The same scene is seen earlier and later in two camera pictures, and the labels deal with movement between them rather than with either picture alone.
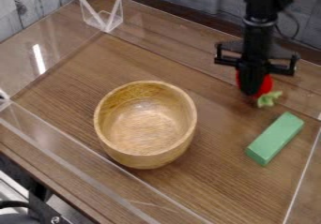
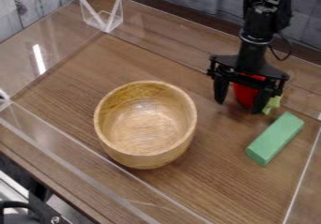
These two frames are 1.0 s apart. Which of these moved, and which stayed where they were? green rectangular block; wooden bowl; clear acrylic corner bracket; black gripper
Moved: black gripper
Stayed: green rectangular block; clear acrylic corner bracket; wooden bowl
